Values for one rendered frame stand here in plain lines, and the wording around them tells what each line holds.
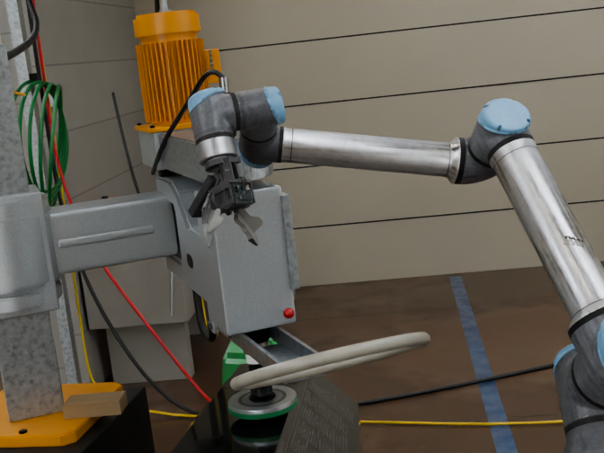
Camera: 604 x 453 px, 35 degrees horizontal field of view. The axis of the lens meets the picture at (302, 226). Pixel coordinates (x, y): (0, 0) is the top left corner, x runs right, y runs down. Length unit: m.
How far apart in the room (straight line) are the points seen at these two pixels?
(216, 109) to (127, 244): 1.27
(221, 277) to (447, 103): 5.09
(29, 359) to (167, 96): 1.02
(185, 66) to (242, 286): 0.91
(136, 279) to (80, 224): 2.45
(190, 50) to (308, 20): 4.34
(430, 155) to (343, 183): 5.38
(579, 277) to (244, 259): 1.06
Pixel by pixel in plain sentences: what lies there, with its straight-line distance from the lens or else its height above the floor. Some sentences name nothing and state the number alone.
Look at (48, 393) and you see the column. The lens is 3.44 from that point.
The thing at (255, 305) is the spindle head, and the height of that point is 1.21.
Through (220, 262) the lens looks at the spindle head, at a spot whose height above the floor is 1.35.
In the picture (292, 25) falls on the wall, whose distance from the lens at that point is 7.65.
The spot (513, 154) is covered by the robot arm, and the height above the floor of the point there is 1.64.
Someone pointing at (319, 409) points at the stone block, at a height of 0.76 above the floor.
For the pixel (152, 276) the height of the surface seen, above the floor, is 0.70.
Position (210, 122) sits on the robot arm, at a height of 1.79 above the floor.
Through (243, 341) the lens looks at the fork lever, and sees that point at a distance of 2.82.
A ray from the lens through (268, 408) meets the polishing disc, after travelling 2.89.
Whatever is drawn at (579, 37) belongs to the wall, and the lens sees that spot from 7.76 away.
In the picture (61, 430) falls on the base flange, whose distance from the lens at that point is 3.30.
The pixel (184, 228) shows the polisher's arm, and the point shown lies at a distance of 3.15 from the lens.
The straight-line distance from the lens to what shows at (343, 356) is 2.05.
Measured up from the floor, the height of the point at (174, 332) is 0.31.
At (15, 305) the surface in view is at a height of 1.20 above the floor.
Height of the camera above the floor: 1.92
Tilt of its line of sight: 10 degrees down
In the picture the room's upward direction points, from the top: 6 degrees counter-clockwise
